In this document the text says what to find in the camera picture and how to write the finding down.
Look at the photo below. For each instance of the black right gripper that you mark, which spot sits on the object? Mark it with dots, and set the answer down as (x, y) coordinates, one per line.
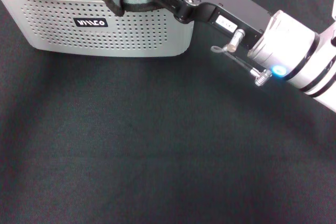
(231, 1)

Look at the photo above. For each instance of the grey perforated storage basket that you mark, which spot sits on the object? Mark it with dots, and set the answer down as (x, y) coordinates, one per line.
(105, 37)

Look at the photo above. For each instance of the black tablecloth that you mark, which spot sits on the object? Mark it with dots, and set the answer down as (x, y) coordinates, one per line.
(131, 142)

